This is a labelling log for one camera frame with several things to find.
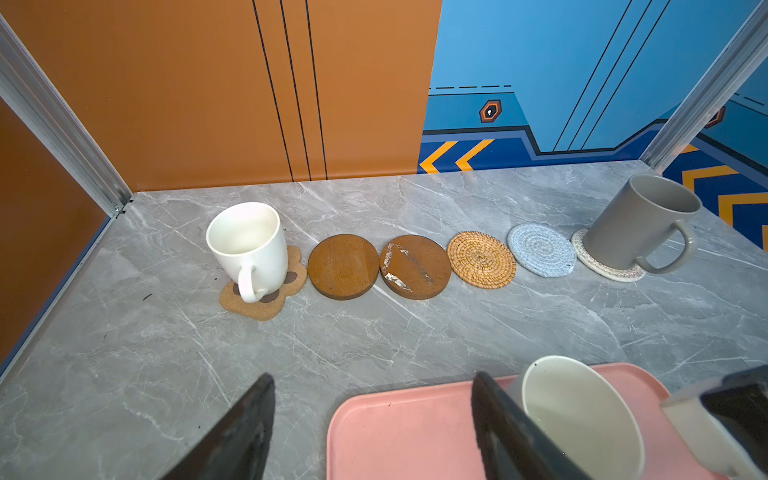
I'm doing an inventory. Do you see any aluminium frame post right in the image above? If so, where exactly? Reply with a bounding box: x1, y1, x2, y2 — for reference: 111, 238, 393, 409
639, 1, 767, 173

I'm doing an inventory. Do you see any woven rattan coaster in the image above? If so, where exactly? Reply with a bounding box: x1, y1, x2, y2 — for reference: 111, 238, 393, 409
446, 231, 517, 289

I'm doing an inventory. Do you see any grey mug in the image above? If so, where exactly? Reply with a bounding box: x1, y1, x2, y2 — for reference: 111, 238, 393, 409
583, 174, 703, 274

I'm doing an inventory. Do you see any glossy brown wooden coaster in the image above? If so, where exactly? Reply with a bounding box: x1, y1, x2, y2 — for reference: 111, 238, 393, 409
379, 235, 452, 300

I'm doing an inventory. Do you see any aluminium frame post left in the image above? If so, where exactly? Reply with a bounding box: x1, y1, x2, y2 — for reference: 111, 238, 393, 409
1, 19, 133, 218

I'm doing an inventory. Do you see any white mug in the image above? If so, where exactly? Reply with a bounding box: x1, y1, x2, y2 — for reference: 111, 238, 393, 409
206, 202, 288, 304

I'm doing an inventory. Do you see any light blue rope coaster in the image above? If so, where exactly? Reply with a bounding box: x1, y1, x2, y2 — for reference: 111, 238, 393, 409
507, 223, 577, 278

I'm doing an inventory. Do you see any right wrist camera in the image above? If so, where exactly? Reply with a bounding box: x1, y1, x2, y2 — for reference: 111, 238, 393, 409
660, 365, 767, 479

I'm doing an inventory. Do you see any pink tray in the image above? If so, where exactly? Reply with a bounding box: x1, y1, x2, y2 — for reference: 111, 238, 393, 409
326, 363, 717, 479

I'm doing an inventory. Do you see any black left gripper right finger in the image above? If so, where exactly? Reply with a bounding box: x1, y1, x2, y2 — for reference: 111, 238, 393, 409
471, 372, 588, 479

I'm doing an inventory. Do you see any cork paw print coaster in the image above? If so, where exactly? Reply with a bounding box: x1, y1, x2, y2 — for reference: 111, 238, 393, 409
219, 245, 308, 321

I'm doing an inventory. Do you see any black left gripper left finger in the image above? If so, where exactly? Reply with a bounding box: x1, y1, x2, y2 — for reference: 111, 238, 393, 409
164, 373, 276, 479

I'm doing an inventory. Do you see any aluminium frame post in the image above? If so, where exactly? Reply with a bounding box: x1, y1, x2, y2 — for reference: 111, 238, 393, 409
1, 19, 133, 218
639, 1, 767, 173

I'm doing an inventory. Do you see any light blue mug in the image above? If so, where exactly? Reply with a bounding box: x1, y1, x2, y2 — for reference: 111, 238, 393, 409
506, 355, 646, 479

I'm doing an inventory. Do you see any matte brown wooden coaster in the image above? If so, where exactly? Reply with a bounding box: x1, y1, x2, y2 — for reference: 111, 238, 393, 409
308, 234, 379, 300

